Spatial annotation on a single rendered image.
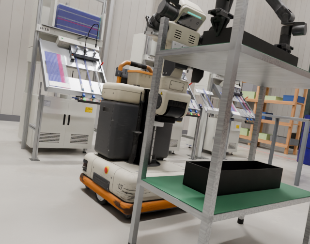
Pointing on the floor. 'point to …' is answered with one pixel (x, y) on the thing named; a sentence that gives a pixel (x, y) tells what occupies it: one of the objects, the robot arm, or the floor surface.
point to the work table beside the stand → (301, 145)
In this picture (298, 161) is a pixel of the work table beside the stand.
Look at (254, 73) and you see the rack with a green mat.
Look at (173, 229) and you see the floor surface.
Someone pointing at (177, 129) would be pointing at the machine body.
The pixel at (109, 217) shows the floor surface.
